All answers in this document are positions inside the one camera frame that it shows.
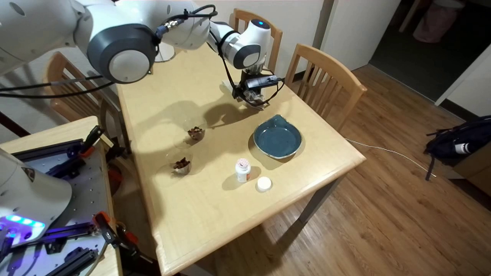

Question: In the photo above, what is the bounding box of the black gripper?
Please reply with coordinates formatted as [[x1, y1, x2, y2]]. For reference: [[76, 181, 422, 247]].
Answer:
[[234, 70, 283, 101]]

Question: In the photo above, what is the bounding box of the beige towel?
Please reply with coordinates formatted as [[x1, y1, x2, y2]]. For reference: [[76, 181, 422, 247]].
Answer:
[[244, 98, 270, 109]]

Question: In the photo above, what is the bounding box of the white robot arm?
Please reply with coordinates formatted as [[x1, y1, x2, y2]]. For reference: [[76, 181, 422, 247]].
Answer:
[[0, 0, 272, 84]]

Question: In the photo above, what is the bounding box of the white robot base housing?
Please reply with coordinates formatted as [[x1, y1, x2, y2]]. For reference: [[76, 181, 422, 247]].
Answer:
[[0, 150, 72, 247]]

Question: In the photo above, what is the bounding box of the blue ceramic plate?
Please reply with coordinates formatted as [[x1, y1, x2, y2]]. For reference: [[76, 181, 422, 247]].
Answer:
[[254, 115, 303, 159]]

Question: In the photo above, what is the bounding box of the wooden chair far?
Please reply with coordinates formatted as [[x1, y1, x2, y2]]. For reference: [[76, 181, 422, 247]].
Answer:
[[231, 8, 283, 72]]

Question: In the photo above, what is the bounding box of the wooden chair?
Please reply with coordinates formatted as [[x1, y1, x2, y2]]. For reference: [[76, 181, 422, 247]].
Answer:
[[45, 52, 129, 147], [231, 8, 283, 72], [286, 44, 367, 130]]

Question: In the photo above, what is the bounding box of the wooden chair right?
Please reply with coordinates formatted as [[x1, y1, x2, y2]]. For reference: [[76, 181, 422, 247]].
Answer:
[[286, 44, 367, 130]]

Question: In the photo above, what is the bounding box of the glass bowl with snack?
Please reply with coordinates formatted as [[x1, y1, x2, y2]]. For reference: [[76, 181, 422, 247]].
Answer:
[[172, 158, 191, 176], [186, 126, 206, 144]]

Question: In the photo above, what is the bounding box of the small white bottle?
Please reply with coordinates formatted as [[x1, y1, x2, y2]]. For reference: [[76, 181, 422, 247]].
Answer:
[[235, 158, 252, 182]]

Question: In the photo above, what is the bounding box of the white bottle cap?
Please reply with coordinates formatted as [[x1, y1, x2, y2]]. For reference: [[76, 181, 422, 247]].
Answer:
[[257, 176, 273, 192]]

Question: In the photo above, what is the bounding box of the wooden chair back left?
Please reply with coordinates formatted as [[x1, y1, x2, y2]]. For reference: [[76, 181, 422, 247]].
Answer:
[[45, 52, 129, 147]]

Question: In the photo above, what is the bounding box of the pink bag in doorway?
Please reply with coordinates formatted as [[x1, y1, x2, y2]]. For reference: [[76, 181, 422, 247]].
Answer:
[[413, 0, 465, 43]]

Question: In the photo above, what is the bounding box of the orange black clamp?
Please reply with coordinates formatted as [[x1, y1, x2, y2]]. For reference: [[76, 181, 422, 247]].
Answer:
[[94, 211, 160, 276]]

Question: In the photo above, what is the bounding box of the black backpack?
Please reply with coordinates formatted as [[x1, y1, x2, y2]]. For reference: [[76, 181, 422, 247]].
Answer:
[[424, 115, 491, 179]]

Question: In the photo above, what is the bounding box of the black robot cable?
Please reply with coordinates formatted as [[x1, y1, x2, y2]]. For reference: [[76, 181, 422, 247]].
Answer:
[[152, 3, 286, 107]]

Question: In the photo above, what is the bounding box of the white floor cable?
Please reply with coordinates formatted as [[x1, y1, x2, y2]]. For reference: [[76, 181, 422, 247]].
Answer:
[[349, 138, 438, 179]]

